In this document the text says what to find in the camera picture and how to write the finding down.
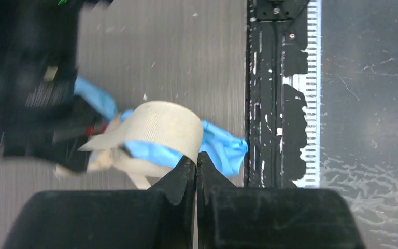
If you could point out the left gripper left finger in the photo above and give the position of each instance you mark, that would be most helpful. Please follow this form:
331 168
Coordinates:
159 217

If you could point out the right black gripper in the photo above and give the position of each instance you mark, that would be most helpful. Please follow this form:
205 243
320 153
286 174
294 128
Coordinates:
45 112

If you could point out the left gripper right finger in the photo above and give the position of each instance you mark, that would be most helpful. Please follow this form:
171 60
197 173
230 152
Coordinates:
253 217

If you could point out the blue wrapping paper sheet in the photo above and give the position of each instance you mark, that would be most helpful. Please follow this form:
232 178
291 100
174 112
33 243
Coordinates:
226 151

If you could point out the beige tote bag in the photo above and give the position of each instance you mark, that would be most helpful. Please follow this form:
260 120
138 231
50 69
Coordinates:
162 123

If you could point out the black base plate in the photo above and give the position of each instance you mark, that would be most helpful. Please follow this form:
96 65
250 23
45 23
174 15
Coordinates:
275 125

